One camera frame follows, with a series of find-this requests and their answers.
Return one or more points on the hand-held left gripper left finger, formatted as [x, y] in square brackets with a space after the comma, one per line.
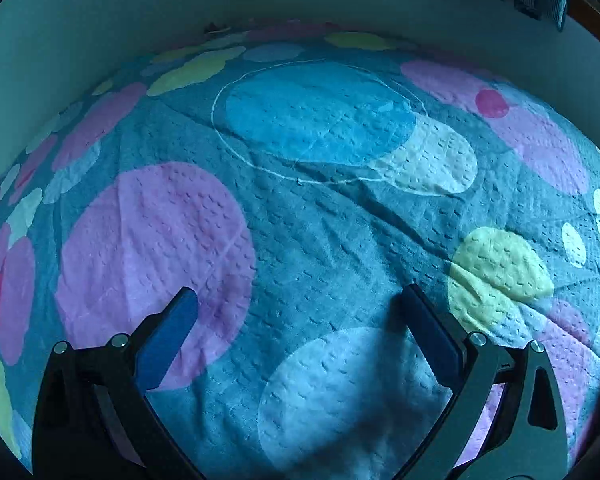
[165, 340]

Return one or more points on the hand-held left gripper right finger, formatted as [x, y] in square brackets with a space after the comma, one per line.
[430, 340]

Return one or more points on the dotted printed blanket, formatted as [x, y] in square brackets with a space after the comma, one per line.
[305, 235]

